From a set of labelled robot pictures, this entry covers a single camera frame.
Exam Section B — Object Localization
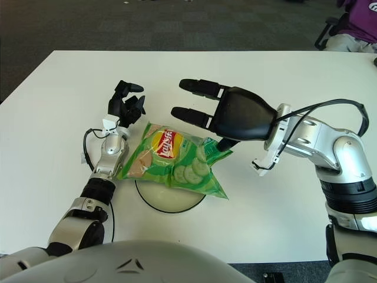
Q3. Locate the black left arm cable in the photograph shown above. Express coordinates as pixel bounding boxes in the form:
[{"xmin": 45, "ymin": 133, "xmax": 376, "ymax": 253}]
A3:
[{"xmin": 83, "ymin": 128, "xmax": 116, "ymax": 242}]

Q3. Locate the white plate with black rim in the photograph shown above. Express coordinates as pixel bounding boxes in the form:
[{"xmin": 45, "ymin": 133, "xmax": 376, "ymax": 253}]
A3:
[{"xmin": 134, "ymin": 178, "xmax": 207, "ymax": 213}]

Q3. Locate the grey robot torso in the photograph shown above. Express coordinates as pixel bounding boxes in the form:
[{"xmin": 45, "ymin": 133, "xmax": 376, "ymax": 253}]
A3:
[{"xmin": 0, "ymin": 240, "xmax": 251, "ymax": 283}]

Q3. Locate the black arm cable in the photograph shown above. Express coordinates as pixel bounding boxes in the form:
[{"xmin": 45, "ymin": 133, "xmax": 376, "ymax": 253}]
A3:
[
  {"xmin": 83, "ymin": 128, "xmax": 116, "ymax": 242},
  {"xmin": 276, "ymin": 99, "xmax": 369, "ymax": 138}
]

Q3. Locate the person in purple shirt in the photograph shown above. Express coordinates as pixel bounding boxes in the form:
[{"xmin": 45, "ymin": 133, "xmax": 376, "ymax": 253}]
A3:
[{"xmin": 326, "ymin": 0, "xmax": 377, "ymax": 54}]

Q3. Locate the black office chair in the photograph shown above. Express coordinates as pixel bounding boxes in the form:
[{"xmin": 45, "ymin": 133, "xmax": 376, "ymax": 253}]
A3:
[{"xmin": 313, "ymin": 11, "xmax": 353, "ymax": 50}]

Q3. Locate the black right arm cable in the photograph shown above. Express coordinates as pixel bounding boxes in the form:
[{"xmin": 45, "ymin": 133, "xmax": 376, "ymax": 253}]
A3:
[{"xmin": 276, "ymin": 99, "xmax": 369, "ymax": 138}]

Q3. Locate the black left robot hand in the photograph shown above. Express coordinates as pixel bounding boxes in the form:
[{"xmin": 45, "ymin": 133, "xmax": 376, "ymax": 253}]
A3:
[{"xmin": 107, "ymin": 80, "xmax": 147, "ymax": 129}]

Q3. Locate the black bracket under table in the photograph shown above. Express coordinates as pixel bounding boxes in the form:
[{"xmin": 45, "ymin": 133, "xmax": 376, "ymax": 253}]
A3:
[{"xmin": 263, "ymin": 272, "xmax": 284, "ymax": 283}]

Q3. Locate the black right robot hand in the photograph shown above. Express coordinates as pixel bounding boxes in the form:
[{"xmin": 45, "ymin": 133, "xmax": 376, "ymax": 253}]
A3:
[{"xmin": 170, "ymin": 78, "xmax": 280, "ymax": 152}]

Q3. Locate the green potato chips bag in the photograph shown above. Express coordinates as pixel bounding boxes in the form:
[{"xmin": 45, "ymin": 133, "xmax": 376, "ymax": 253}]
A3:
[{"xmin": 113, "ymin": 121, "xmax": 233, "ymax": 200}]

